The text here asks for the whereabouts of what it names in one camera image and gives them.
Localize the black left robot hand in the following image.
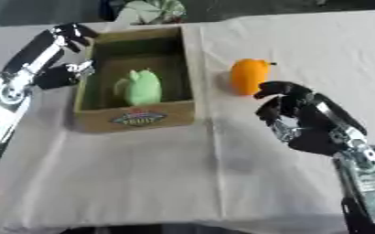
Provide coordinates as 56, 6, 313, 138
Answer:
2, 22, 102, 90

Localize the green and white patterned bag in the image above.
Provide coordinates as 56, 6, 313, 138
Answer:
113, 0, 189, 26

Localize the tan cardboard box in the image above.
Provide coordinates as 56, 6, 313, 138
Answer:
70, 25, 198, 133

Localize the light green toy pepper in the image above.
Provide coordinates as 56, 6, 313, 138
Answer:
112, 68, 164, 107

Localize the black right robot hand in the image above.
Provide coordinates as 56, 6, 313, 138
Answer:
252, 80, 370, 157

